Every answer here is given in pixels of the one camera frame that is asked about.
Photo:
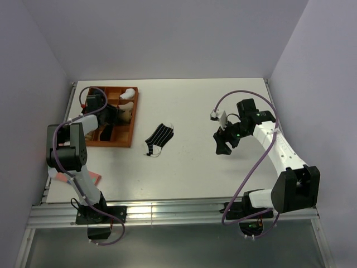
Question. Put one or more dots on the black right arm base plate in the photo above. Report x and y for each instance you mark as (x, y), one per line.
(238, 210)

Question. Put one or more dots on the pink patterned sock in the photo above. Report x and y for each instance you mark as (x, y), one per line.
(94, 177)

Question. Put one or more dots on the black white striped sock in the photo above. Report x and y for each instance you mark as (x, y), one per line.
(160, 137)

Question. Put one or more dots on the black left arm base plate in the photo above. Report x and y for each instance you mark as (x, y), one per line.
(113, 214)

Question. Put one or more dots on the tan patterned rolled sock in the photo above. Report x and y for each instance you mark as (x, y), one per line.
(89, 136)

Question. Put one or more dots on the white rolled sock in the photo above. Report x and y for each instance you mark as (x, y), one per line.
(129, 93)

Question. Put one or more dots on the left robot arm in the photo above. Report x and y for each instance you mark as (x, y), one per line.
(66, 153)

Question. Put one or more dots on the tan ribbed sock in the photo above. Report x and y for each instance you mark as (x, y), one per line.
(124, 116)

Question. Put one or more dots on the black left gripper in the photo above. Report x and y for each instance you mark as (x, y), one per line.
(114, 119)

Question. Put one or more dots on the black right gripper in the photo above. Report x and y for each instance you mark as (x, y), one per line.
(221, 137)

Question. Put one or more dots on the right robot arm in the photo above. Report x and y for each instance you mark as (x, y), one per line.
(297, 185)

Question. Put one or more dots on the aluminium frame rail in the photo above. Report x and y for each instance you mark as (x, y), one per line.
(139, 213)

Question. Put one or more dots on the cream rolled sock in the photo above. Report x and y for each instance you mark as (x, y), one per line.
(126, 107)

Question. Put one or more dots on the black rolled sock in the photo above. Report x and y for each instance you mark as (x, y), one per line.
(106, 133)

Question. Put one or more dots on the brown compartment sock tray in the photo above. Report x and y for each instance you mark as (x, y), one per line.
(93, 98)

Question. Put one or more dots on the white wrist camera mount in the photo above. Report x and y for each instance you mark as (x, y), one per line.
(219, 116)

